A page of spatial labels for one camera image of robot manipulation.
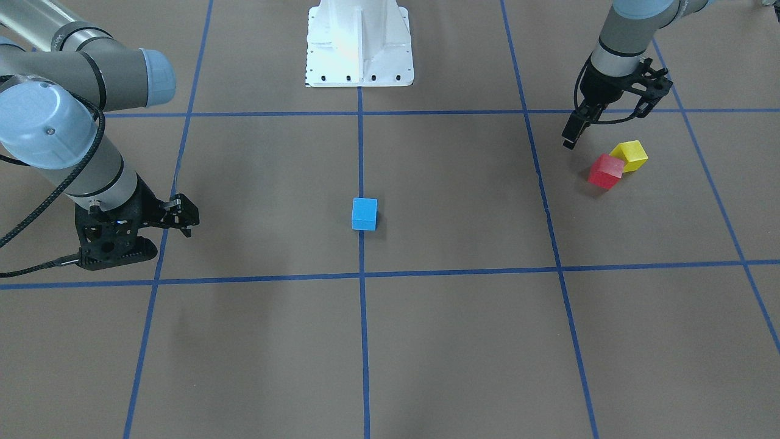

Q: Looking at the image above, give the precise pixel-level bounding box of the red wooden block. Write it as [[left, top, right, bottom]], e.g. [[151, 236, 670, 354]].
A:
[[587, 154, 626, 191]]

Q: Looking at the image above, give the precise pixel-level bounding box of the blue wooden block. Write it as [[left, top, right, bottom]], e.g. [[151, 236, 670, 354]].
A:
[[350, 197, 378, 231]]

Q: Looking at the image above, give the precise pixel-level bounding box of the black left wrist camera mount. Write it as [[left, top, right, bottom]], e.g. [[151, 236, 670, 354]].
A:
[[620, 57, 673, 119]]

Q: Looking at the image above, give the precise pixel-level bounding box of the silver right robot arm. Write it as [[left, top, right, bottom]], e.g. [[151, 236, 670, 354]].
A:
[[2, 1, 199, 244]]

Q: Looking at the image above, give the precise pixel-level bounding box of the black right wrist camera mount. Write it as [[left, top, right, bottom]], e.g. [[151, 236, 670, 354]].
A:
[[75, 202, 158, 271]]

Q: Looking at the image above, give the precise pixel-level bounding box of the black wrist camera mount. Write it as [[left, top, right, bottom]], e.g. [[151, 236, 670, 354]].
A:
[[75, 202, 158, 271], [620, 57, 673, 119]]

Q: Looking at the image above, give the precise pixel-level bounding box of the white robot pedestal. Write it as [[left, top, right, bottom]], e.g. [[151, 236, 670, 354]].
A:
[[305, 1, 415, 87]]

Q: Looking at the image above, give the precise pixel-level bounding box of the yellow wooden block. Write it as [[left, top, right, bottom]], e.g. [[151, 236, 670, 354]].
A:
[[609, 141, 648, 173]]

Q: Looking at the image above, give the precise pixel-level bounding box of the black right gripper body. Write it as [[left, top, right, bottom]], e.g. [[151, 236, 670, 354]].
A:
[[131, 175, 200, 238]]

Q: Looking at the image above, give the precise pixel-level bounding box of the blue tape line crosswise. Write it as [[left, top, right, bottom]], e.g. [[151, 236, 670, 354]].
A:
[[2, 259, 779, 291]]

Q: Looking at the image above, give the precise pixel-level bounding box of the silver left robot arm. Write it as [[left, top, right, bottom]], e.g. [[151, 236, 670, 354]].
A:
[[562, 1, 713, 149]]

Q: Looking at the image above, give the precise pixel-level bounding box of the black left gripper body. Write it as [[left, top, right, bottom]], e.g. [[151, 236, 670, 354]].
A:
[[582, 58, 637, 116]]

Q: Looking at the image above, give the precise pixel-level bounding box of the brown paper table cover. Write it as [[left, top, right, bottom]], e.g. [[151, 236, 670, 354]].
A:
[[2, 1, 779, 438]]

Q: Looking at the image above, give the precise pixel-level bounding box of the blue tape line lengthwise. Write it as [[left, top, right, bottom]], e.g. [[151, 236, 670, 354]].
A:
[[356, 87, 371, 438]]

